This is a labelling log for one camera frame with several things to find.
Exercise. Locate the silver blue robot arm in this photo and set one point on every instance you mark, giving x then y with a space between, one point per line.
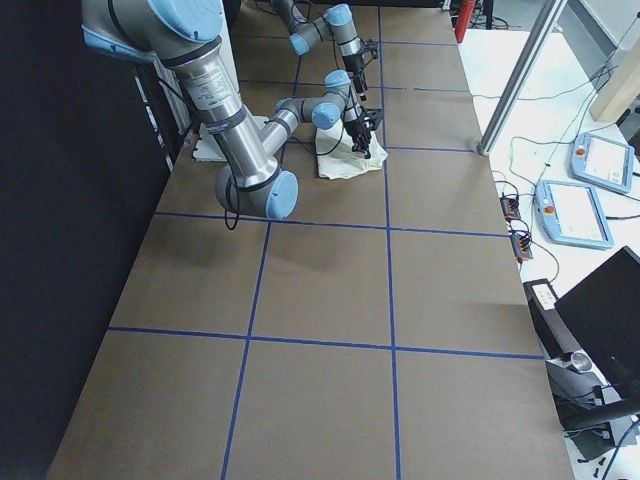
335 24
186 36

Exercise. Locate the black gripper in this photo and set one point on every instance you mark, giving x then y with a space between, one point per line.
354 126
356 67

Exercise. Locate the black orange connector block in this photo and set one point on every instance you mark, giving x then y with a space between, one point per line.
510 206
521 245

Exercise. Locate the red fire extinguisher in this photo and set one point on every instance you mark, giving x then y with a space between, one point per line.
465 13

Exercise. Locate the black orange connector block far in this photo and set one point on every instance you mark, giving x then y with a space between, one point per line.
510 206

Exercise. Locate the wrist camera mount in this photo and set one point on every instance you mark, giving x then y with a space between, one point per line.
372 118
369 50

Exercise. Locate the far teach pendant tablet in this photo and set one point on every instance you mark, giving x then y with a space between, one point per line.
603 162

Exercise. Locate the cream long-sleeve cat shirt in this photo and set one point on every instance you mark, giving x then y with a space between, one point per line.
336 160

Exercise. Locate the black monitor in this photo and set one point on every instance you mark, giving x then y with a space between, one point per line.
602 313

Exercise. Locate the black orange connector block near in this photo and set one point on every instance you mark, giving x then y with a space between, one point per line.
521 245

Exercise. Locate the near teach pendant tablet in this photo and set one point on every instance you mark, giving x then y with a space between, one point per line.
571 214

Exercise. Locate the teach pendant tablet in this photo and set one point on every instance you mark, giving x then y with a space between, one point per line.
603 162
571 214

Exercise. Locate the wooden beam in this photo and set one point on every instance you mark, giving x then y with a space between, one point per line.
620 91

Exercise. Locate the aluminium frame post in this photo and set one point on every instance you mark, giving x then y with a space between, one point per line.
537 38

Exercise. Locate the black device with white label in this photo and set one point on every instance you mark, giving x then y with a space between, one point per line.
554 336

